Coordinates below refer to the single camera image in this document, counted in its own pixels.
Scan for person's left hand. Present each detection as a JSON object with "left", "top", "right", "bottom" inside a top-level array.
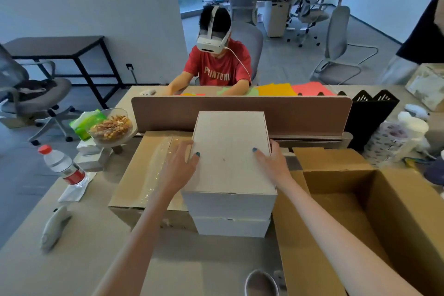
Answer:
[{"left": 162, "top": 140, "right": 201, "bottom": 196}]

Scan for person's right hand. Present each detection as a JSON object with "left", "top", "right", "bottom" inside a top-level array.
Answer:
[{"left": 253, "top": 139, "right": 296, "bottom": 193}]

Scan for large white cardboard box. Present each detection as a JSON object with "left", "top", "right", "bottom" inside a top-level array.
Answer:
[{"left": 181, "top": 111, "right": 278, "bottom": 221}]

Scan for person's left forearm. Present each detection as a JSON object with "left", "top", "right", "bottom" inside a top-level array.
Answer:
[{"left": 92, "top": 183, "right": 182, "bottom": 296}]

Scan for person's right forearm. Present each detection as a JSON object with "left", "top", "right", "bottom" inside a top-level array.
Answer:
[{"left": 277, "top": 178, "right": 424, "bottom": 296}]

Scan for brown desk divider panel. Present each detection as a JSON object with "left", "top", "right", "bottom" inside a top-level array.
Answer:
[{"left": 131, "top": 96, "right": 353, "bottom": 149}]

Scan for taped brown cardboard box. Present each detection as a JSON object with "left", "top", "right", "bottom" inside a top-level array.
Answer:
[{"left": 108, "top": 131, "right": 199, "bottom": 232}]

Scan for green paper sheet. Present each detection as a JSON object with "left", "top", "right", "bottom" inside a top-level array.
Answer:
[{"left": 216, "top": 86, "right": 260, "bottom": 96}]

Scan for yellow paper sheet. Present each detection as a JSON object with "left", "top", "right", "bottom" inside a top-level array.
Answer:
[{"left": 256, "top": 83, "right": 298, "bottom": 96}]

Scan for flat white cardboard box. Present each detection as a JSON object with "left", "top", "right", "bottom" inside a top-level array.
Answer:
[{"left": 192, "top": 215, "right": 271, "bottom": 238}]

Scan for pink paper sheet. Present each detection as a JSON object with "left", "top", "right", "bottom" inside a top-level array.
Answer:
[{"left": 291, "top": 81, "right": 336, "bottom": 96}]

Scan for glass bowl of nuts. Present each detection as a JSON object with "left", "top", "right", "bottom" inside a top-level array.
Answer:
[{"left": 87, "top": 108, "right": 134, "bottom": 149}]

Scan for small white boxes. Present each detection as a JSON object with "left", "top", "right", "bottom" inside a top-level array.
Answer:
[{"left": 74, "top": 138, "right": 114, "bottom": 172}]

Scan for green snack packet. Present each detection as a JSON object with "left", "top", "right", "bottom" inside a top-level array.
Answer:
[{"left": 69, "top": 109, "right": 107, "bottom": 142}]

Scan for black file holder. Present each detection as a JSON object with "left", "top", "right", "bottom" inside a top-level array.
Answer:
[{"left": 337, "top": 90, "right": 400, "bottom": 153}]

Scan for white headset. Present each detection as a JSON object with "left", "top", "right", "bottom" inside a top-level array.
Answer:
[{"left": 196, "top": 5, "right": 232, "bottom": 55}]

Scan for patterned paper towel roll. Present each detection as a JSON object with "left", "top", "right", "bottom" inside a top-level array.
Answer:
[{"left": 362, "top": 120, "right": 411, "bottom": 168}]

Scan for water bottle red cap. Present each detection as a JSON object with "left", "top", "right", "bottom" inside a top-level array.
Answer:
[{"left": 38, "top": 145, "right": 87, "bottom": 186}]

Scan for grey cantilever chair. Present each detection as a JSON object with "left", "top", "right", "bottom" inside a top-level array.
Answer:
[{"left": 310, "top": 5, "right": 379, "bottom": 85}]

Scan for open brown cardboard box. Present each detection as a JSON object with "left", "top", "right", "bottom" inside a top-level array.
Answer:
[{"left": 272, "top": 147, "right": 444, "bottom": 296}]

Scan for white drawer cabinet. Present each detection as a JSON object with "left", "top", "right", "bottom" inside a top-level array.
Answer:
[{"left": 263, "top": 1, "right": 290, "bottom": 38}]

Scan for white plastic bottle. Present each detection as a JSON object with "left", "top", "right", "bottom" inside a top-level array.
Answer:
[{"left": 392, "top": 111, "right": 430, "bottom": 163}]

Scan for grey mesh office chair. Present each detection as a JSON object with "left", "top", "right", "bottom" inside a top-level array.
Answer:
[{"left": 287, "top": 0, "right": 330, "bottom": 48}]

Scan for black side table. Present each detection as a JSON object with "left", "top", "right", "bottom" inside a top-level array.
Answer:
[{"left": 3, "top": 36, "right": 125, "bottom": 110}]

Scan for grey office chair black cushion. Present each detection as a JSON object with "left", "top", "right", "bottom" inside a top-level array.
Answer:
[{"left": 0, "top": 43, "right": 76, "bottom": 146}]

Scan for printed cardboard box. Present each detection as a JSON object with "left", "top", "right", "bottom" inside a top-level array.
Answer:
[{"left": 405, "top": 63, "right": 444, "bottom": 113}]

